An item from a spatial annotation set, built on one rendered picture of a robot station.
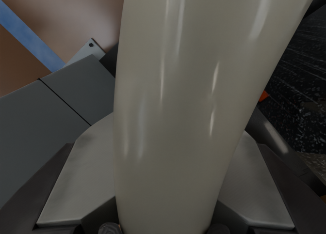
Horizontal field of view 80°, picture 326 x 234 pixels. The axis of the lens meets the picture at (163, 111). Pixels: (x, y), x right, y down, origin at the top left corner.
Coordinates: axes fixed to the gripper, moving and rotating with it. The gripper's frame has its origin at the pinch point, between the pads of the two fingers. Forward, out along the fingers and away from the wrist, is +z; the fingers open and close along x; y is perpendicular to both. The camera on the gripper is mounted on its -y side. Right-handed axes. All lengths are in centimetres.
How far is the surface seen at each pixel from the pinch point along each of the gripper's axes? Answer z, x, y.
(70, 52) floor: 88, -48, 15
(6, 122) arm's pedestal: 25.5, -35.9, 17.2
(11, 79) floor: 89, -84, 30
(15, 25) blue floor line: 89, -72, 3
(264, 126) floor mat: 80, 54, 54
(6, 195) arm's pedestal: 12.4, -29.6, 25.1
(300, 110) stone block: 29.6, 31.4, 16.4
